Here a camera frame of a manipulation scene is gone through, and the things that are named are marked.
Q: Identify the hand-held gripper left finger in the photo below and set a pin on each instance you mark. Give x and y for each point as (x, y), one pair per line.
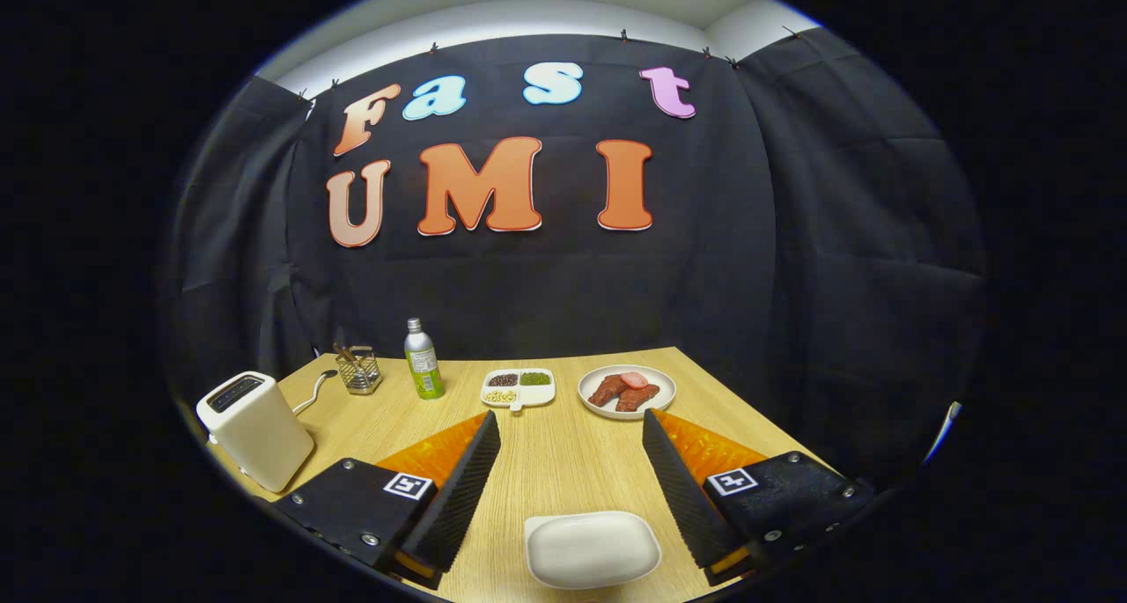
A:
(458, 497)

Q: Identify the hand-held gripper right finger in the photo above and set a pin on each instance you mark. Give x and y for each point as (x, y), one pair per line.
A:
(682, 497)

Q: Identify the white rectangular plate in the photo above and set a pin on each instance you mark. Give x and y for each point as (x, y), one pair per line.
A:
(590, 548)

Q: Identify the brown sausage piece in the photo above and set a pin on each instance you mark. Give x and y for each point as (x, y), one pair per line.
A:
(637, 398)
(606, 392)

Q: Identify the pile of yellow beans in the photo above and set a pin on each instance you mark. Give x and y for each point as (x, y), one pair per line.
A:
(501, 396)

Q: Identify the round white plate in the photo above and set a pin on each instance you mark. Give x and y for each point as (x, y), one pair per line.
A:
(662, 383)

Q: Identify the pile of dark red beans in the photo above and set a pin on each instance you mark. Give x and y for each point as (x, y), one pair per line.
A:
(503, 379)

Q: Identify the pink ham slice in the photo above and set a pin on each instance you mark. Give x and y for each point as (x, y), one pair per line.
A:
(634, 379)

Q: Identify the white divided dish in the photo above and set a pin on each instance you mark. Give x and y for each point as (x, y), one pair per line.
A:
(537, 396)

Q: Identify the green label metal bottle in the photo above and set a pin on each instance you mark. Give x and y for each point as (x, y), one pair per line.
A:
(424, 365)

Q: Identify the pile of green beans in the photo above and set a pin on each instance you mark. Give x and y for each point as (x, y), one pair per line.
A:
(535, 378)

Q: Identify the brown chopsticks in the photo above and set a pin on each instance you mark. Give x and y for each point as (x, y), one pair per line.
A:
(346, 352)

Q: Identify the white toaster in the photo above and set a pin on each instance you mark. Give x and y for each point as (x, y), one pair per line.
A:
(264, 440)

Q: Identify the black backdrop cloth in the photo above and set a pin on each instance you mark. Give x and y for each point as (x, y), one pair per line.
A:
(572, 304)

